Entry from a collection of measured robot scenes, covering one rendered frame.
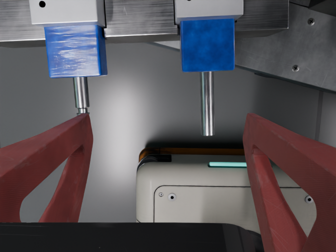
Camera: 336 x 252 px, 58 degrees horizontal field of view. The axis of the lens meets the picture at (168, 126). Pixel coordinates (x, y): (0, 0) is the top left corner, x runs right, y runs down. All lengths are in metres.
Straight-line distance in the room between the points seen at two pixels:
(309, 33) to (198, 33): 0.14
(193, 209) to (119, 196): 0.39
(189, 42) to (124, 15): 0.06
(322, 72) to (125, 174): 0.94
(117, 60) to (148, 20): 0.87
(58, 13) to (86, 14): 0.02
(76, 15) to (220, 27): 0.11
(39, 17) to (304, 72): 0.25
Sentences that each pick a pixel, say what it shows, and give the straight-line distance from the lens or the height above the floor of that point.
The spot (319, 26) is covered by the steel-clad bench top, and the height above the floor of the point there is 0.80.
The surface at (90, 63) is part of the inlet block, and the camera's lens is 0.26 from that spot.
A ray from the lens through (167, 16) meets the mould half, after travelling 0.27.
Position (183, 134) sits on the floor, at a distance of 1.14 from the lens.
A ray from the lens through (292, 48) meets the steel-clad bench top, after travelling 0.34.
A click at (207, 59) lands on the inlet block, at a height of 0.87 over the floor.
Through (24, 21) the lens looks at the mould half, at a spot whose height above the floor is 0.85.
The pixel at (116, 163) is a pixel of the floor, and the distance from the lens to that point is 1.18.
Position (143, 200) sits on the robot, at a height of 0.27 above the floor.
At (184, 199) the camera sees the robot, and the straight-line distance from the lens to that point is 0.91.
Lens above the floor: 1.12
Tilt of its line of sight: 80 degrees down
